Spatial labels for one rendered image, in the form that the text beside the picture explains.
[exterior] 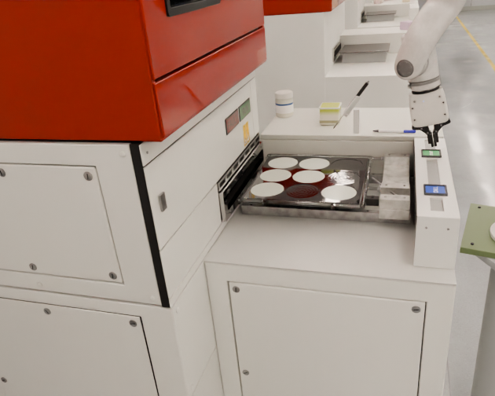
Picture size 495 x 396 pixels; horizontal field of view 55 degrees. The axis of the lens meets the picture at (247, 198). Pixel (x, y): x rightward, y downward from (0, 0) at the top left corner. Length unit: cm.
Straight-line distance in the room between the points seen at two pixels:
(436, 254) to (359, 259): 18
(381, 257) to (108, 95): 76
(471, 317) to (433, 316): 120
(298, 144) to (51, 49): 98
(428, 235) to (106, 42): 82
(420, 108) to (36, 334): 124
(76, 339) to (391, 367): 83
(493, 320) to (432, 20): 81
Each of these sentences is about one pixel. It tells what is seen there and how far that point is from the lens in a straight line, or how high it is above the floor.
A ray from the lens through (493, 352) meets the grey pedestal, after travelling 156.
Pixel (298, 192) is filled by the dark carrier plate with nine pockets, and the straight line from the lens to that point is 144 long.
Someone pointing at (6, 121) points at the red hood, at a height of 127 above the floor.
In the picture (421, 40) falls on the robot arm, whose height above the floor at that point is 131.
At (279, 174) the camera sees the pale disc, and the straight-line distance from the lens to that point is 157.
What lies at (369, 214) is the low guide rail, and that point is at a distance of 142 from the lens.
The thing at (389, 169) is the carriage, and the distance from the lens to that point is 164.
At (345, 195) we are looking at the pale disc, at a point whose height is 90.
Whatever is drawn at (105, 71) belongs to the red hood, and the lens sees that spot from 96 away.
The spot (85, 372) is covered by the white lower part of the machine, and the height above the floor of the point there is 56.
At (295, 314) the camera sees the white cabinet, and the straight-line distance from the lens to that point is 132.
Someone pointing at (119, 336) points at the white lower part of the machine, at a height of 71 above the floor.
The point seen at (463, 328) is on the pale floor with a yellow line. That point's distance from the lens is 240.
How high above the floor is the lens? 151
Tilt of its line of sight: 26 degrees down
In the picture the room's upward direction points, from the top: 6 degrees counter-clockwise
